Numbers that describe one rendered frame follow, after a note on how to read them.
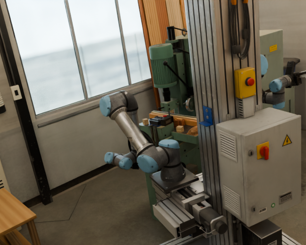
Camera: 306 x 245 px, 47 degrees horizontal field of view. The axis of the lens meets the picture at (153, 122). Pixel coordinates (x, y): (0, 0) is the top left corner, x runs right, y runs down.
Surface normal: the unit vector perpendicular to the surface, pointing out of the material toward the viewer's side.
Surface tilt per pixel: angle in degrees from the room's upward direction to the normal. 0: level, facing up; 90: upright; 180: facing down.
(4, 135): 90
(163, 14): 87
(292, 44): 90
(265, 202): 89
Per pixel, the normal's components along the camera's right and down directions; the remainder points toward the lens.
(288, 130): 0.44, 0.24
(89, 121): 0.65, 0.16
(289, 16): -0.75, 0.32
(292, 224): -0.14, -0.94
